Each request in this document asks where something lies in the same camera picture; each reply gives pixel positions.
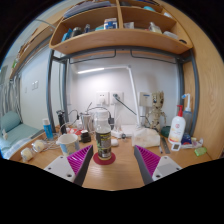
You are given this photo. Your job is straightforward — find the blue spray can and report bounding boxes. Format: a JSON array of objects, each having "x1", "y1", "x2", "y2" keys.
[{"x1": 42, "y1": 118, "x2": 54, "y2": 141}]

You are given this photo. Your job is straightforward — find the green small packet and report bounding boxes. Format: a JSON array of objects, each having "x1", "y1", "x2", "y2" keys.
[{"x1": 194, "y1": 146, "x2": 208, "y2": 157}]

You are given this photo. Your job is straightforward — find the white mug with blue pattern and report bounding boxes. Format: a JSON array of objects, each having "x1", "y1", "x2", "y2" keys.
[{"x1": 57, "y1": 133, "x2": 81, "y2": 157}]

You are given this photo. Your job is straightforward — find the clear bottle with dark label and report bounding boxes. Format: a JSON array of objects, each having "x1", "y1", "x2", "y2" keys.
[{"x1": 93, "y1": 109, "x2": 113, "y2": 161}]

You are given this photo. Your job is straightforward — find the grey ruler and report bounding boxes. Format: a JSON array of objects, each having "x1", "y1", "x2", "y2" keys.
[{"x1": 159, "y1": 136, "x2": 171, "y2": 155}]

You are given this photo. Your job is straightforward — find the wooden tree figurine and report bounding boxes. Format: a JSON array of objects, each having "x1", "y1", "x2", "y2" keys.
[{"x1": 145, "y1": 91, "x2": 168, "y2": 132}]

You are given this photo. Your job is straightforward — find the black power cable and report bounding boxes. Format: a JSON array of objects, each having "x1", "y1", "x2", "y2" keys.
[{"x1": 113, "y1": 93, "x2": 138, "y2": 116}]

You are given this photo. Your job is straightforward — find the steel cup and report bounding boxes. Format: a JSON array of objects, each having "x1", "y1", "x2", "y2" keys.
[{"x1": 80, "y1": 113, "x2": 94, "y2": 132}]

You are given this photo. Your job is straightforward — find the small white thermometer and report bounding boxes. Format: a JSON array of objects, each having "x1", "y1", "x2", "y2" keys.
[{"x1": 170, "y1": 142, "x2": 182, "y2": 153}]

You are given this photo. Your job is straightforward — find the white wall box blue label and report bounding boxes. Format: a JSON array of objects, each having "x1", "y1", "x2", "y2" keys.
[{"x1": 138, "y1": 91, "x2": 153, "y2": 108}]

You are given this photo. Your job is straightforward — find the clear pump bottle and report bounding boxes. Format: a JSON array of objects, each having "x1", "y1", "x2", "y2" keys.
[{"x1": 181, "y1": 93, "x2": 194, "y2": 136}]

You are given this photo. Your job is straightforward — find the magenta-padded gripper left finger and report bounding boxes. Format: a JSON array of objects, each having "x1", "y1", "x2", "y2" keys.
[{"x1": 43, "y1": 144, "x2": 95, "y2": 187}]

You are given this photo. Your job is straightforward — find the teal bed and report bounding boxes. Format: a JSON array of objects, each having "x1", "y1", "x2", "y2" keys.
[{"x1": 0, "y1": 110, "x2": 43, "y2": 158}]

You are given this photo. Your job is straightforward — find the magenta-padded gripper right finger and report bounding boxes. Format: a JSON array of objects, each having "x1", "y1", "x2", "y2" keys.
[{"x1": 133, "y1": 144, "x2": 184, "y2": 186}]

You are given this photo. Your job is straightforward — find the white lotion bottle red pump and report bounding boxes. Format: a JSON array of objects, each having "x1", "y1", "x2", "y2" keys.
[{"x1": 167, "y1": 104, "x2": 187, "y2": 145}]

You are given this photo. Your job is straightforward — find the black electric shaver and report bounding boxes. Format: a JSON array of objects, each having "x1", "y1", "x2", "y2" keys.
[{"x1": 55, "y1": 109, "x2": 66, "y2": 135}]

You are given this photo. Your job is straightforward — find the white power strip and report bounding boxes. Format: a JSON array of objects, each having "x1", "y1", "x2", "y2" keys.
[{"x1": 111, "y1": 129, "x2": 129, "y2": 139}]

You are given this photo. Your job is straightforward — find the wooden shelf unit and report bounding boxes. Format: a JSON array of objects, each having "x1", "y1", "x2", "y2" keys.
[{"x1": 49, "y1": 0, "x2": 194, "y2": 56}]

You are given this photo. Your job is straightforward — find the white tissue pack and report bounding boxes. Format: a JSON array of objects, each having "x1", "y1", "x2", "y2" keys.
[{"x1": 132, "y1": 127, "x2": 162, "y2": 149}]

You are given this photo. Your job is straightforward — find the white wall socket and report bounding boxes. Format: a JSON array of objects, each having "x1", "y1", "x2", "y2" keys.
[
  {"x1": 95, "y1": 91, "x2": 110, "y2": 106},
  {"x1": 110, "y1": 91, "x2": 125, "y2": 105}
]

